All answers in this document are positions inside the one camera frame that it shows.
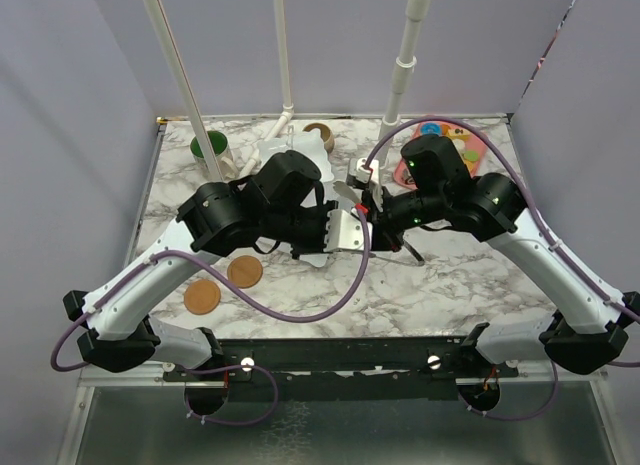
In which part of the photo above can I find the white tiered serving stand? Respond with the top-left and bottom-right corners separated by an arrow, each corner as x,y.
257,130 -> 338,268

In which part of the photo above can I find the white pvc frame right pole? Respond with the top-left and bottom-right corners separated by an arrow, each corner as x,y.
378,0 -> 432,140

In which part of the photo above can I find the wooden coaster near edge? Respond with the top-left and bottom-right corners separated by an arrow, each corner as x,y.
183,279 -> 221,315

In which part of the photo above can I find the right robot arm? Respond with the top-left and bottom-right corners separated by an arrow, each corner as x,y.
357,134 -> 639,376

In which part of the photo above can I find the white pvc frame middle pole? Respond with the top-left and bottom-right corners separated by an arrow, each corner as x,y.
239,0 -> 296,181

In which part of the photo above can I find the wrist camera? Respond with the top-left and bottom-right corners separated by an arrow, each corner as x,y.
346,158 -> 380,192
323,209 -> 371,253

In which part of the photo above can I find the beige ceramic cup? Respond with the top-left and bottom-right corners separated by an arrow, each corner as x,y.
303,122 -> 335,154

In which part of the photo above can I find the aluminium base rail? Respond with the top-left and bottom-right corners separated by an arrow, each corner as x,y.
78,342 -> 609,389

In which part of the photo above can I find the white pvc frame left pole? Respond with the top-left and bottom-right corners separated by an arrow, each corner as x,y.
142,0 -> 223,181

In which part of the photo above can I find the wooden coaster near stand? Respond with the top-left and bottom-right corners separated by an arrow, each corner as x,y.
227,255 -> 263,289

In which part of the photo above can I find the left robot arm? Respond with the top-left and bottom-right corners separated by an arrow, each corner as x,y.
63,151 -> 371,380

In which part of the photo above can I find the white pvc frame pole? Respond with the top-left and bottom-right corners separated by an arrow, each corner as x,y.
142,0 -> 223,181
378,0 -> 432,140
239,0 -> 296,181

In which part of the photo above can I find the green round pastry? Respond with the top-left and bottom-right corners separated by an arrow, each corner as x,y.
462,150 -> 481,166

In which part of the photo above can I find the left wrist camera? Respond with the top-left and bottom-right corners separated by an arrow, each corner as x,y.
323,209 -> 371,253

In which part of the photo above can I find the yellow sponge cake slice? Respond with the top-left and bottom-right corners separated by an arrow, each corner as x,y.
446,127 -> 471,140

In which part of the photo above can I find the blue frosted donut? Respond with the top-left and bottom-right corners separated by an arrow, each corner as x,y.
419,122 -> 442,136

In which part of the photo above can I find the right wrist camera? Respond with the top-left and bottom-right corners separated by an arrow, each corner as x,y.
346,158 -> 380,192

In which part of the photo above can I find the green ceramic mug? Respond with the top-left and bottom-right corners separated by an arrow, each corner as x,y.
189,129 -> 237,182

